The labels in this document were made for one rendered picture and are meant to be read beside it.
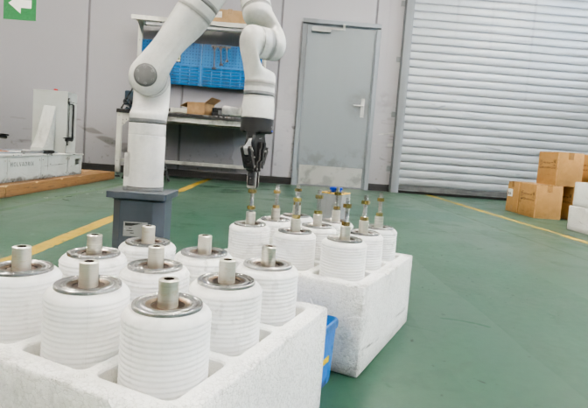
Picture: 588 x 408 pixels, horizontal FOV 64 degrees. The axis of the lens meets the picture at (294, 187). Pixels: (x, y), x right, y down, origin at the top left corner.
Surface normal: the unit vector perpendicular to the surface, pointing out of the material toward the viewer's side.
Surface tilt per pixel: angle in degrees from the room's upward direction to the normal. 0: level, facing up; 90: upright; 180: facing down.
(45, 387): 90
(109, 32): 90
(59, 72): 90
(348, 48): 90
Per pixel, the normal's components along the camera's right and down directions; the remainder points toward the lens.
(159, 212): 0.71, 0.11
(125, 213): 0.07, 0.08
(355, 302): -0.46, 0.04
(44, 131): 0.06, -0.40
